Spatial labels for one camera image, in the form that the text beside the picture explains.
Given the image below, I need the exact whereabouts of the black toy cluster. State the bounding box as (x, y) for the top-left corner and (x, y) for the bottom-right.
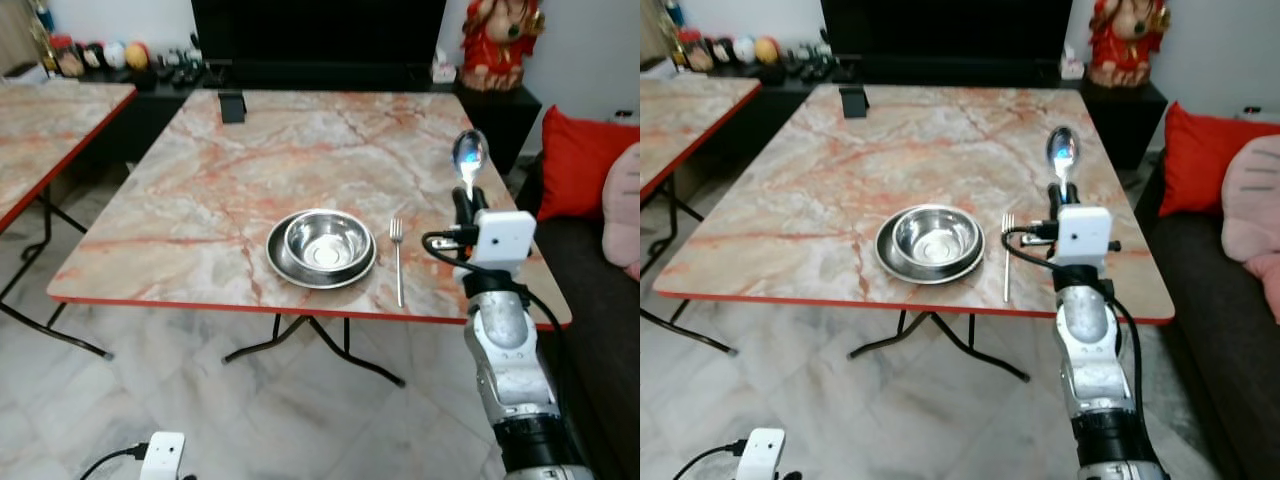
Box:
(150, 45), (207, 91)
(780, 42), (837, 83)

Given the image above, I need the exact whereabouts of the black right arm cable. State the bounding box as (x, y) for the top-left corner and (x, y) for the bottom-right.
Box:
(421, 228), (576, 411)
(1002, 226), (1146, 411)

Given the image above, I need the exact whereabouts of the jar with red lid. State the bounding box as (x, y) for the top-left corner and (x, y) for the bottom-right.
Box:
(50, 35), (86, 79)
(678, 28), (713, 73)

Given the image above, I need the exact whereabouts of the stainless steel bowl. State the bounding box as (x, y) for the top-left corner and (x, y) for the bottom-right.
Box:
(284, 210), (373, 273)
(893, 206), (981, 268)

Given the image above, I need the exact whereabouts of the pink pillow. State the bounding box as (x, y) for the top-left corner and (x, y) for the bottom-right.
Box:
(1222, 135), (1280, 326)
(602, 143), (641, 281)

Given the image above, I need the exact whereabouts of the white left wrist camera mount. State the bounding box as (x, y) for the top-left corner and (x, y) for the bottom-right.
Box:
(735, 428), (787, 480)
(140, 432), (187, 480)

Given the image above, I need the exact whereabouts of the red cushion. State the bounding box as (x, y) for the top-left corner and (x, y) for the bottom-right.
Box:
(1160, 102), (1280, 217)
(538, 105), (641, 221)

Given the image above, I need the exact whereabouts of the silver metal spoon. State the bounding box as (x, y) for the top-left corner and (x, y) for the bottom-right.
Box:
(452, 128), (490, 203)
(1046, 125), (1081, 193)

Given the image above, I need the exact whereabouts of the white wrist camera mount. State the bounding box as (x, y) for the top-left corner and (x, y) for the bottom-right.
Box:
(1055, 205), (1114, 267)
(140, 432), (187, 480)
(735, 428), (787, 480)
(468, 210), (537, 269)

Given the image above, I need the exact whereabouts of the dark brown sofa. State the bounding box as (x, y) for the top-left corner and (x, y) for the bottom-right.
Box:
(518, 150), (641, 480)
(1140, 150), (1280, 480)

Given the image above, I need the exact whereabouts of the black television screen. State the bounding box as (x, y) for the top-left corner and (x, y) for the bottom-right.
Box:
(820, 0), (1073, 59)
(190, 0), (448, 67)

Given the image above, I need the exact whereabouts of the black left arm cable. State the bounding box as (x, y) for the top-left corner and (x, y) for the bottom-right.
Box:
(672, 440), (746, 480)
(78, 445), (149, 480)

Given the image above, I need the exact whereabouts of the red and gold figurine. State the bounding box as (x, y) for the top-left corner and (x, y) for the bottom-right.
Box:
(460, 0), (547, 93)
(1088, 0), (1172, 89)

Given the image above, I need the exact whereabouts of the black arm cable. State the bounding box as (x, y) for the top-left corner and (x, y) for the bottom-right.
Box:
(672, 440), (746, 480)
(421, 228), (576, 411)
(1002, 226), (1146, 411)
(78, 445), (149, 480)

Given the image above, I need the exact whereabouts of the stainless steel plate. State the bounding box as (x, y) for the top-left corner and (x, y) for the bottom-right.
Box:
(875, 204), (986, 286)
(266, 208), (379, 291)

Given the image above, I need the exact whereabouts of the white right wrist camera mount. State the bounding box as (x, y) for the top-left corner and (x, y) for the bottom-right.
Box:
(1055, 205), (1114, 267)
(468, 210), (537, 269)

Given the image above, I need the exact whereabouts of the silver metal fork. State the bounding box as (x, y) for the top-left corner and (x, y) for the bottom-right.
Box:
(389, 218), (406, 309)
(1000, 212), (1016, 304)

